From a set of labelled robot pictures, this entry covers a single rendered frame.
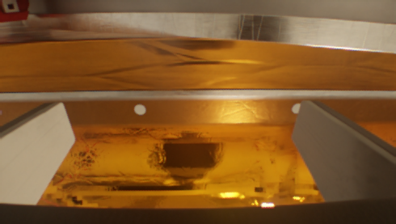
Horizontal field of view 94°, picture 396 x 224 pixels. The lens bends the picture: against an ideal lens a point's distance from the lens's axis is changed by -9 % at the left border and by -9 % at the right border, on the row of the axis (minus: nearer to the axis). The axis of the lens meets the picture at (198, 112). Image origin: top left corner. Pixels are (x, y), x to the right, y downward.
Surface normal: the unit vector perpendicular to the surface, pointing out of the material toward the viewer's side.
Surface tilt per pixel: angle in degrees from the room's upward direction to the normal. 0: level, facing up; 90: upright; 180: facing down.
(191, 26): 90
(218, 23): 90
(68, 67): 90
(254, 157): 125
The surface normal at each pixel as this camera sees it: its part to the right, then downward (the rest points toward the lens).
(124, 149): 0.03, -0.07
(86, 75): 0.02, 0.48
